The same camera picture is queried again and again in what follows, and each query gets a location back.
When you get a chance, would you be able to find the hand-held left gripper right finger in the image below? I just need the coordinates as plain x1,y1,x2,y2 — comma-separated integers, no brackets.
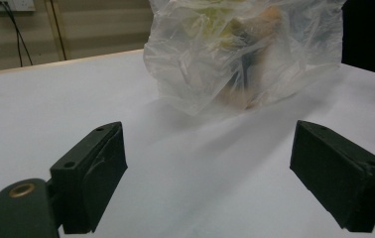
289,119,375,233

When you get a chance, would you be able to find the clear plastic bag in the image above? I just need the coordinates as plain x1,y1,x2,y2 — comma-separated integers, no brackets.
143,0,347,117

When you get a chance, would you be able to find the white wall socket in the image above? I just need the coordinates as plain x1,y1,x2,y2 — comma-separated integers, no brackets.
0,0,37,13

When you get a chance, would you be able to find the black cable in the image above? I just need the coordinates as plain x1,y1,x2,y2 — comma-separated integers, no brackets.
50,0,68,61
0,1,34,68

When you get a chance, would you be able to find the green leafy vegetable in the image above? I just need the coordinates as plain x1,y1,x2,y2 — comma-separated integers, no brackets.
191,4,243,48

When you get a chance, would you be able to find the orange fruit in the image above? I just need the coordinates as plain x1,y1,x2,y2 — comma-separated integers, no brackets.
238,6,284,38

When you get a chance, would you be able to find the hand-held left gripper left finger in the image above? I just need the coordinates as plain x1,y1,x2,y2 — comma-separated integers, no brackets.
50,121,129,235

